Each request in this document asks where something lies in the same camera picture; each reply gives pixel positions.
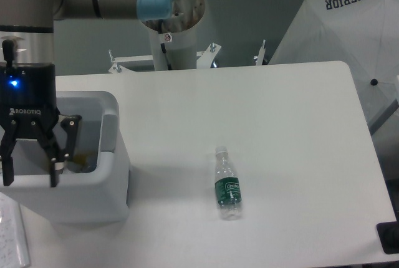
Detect white Superior umbrella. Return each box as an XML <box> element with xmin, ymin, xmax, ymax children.
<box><xmin>270</xmin><ymin>0</ymin><xmax>398</xmax><ymax>123</ymax></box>

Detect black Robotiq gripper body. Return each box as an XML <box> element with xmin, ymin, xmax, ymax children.
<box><xmin>1</xmin><ymin>64</ymin><xmax>59</xmax><ymax>140</ymax></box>

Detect black device at table corner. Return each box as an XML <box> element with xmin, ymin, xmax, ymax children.
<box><xmin>377</xmin><ymin>221</ymin><xmax>398</xmax><ymax>254</ymax></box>

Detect clear bottle green label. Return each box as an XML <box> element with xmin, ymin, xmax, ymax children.
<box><xmin>214</xmin><ymin>146</ymin><xmax>242</xmax><ymax>221</ymax></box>

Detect black cable on pedestal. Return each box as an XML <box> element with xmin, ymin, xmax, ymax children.
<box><xmin>157</xmin><ymin>18</ymin><xmax>173</xmax><ymax>70</ymax></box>

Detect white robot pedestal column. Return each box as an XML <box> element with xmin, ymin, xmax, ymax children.
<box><xmin>143</xmin><ymin>0</ymin><xmax>205</xmax><ymax>70</ymax></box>

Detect white metal base frame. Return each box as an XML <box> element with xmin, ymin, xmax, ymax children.
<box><xmin>108</xmin><ymin>40</ymin><xmax>270</xmax><ymax>73</ymax></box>

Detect white plastic trash can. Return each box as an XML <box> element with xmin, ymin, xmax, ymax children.
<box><xmin>1</xmin><ymin>92</ymin><xmax>130</xmax><ymax>223</ymax></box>

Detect yellow and white trash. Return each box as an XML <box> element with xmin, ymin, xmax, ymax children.
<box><xmin>69</xmin><ymin>153</ymin><xmax>97</xmax><ymax>173</ymax></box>

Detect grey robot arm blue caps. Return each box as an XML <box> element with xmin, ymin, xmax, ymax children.
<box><xmin>1</xmin><ymin>0</ymin><xmax>174</xmax><ymax>187</ymax></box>

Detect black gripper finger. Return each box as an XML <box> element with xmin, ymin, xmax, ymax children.
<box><xmin>1</xmin><ymin>120</ymin><xmax>17</xmax><ymax>186</ymax></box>
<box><xmin>34</xmin><ymin>115</ymin><xmax>82</xmax><ymax>187</ymax></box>

